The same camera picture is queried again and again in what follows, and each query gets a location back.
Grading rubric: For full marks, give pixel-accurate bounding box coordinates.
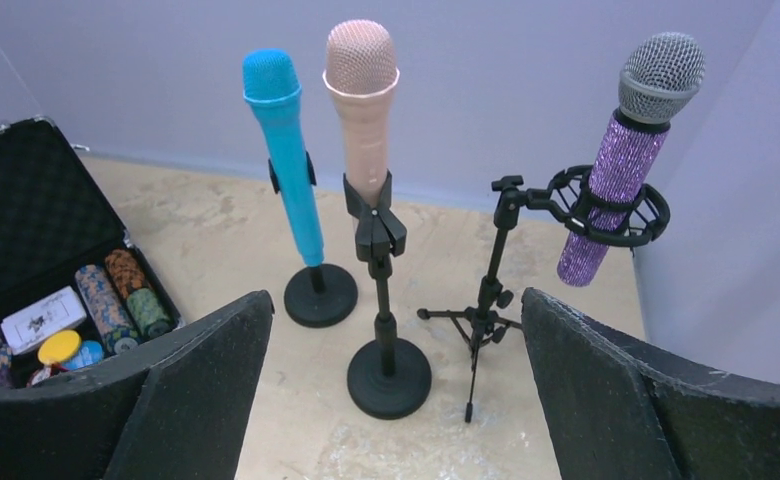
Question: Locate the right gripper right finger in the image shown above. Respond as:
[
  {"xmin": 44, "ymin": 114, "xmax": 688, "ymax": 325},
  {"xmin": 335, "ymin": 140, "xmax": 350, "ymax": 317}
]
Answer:
[{"xmin": 521, "ymin": 288, "xmax": 780, "ymax": 479}]

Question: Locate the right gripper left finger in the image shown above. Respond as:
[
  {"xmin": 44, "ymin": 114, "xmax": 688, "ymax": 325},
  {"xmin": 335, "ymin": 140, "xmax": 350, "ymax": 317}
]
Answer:
[{"xmin": 0, "ymin": 290, "xmax": 275, "ymax": 479}]

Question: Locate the black round-base stand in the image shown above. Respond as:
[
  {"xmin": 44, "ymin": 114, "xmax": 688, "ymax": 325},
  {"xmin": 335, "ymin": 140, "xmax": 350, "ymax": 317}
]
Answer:
[
  {"xmin": 267, "ymin": 150, "xmax": 359, "ymax": 330},
  {"xmin": 343, "ymin": 174, "xmax": 432, "ymax": 420}
]

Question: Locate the black tripod shock-mount stand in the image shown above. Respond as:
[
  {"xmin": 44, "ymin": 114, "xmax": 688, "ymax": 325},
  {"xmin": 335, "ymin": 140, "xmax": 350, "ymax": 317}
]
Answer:
[{"xmin": 416, "ymin": 164, "xmax": 672, "ymax": 425}]

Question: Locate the purple glitter microphone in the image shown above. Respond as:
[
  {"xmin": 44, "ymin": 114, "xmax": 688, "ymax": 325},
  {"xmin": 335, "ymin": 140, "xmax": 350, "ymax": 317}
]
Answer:
[{"xmin": 557, "ymin": 32, "xmax": 706, "ymax": 287}]

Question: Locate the blue microphone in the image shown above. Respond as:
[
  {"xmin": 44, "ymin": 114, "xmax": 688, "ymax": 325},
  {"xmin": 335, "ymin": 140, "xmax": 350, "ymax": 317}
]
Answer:
[{"xmin": 242, "ymin": 49, "xmax": 324, "ymax": 267}]

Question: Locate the pink microphone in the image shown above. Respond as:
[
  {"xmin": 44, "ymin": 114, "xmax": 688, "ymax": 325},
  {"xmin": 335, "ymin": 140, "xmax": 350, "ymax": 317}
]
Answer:
[{"xmin": 323, "ymin": 19, "xmax": 400, "ymax": 206}]

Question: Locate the blue tan chip row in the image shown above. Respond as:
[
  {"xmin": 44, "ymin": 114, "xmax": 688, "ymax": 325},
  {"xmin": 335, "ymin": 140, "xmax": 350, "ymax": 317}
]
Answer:
[{"xmin": 74, "ymin": 264, "xmax": 143, "ymax": 355}]

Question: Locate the green chip stack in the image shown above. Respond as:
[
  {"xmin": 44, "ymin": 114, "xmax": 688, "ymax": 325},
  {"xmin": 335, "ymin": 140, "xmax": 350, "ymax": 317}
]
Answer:
[{"xmin": 126, "ymin": 288, "xmax": 174, "ymax": 339}]

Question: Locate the blue blind button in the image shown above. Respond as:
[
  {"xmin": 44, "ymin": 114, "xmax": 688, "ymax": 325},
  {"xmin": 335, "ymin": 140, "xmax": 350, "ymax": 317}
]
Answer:
[{"xmin": 62, "ymin": 340, "xmax": 105, "ymax": 371}]

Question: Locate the red triangular dealer token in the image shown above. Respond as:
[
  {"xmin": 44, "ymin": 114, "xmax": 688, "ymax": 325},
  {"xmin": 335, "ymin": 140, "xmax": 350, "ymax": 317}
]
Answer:
[{"xmin": 26, "ymin": 365, "xmax": 64, "ymax": 388}]

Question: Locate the yellow round chip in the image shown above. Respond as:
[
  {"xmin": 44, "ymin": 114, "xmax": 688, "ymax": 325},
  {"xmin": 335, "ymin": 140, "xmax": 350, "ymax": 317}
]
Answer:
[{"xmin": 37, "ymin": 329, "xmax": 83, "ymax": 366}]

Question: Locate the orange black chip row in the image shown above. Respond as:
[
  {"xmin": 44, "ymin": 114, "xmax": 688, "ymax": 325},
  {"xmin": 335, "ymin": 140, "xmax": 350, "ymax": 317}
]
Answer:
[{"xmin": 105, "ymin": 249, "xmax": 150, "ymax": 299}]

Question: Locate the white playing card deck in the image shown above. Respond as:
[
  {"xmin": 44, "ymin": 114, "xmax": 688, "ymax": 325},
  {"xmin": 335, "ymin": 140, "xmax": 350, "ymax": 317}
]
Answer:
[{"xmin": 0, "ymin": 286, "xmax": 88, "ymax": 356}]

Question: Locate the black poker chip case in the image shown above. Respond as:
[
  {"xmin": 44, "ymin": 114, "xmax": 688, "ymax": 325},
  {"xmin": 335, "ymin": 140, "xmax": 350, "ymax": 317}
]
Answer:
[{"xmin": 0, "ymin": 117, "xmax": 182, "ymax": 331}]

